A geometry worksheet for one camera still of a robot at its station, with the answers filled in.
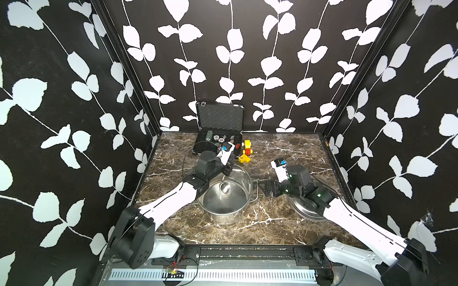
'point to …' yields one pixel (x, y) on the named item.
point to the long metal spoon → (224, 186)
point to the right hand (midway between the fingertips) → (264, 178)
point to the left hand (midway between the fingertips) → (234, 152)
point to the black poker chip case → (219, 124)
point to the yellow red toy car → (247, 151)
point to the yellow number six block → (244, 158)
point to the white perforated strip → (213, 274)
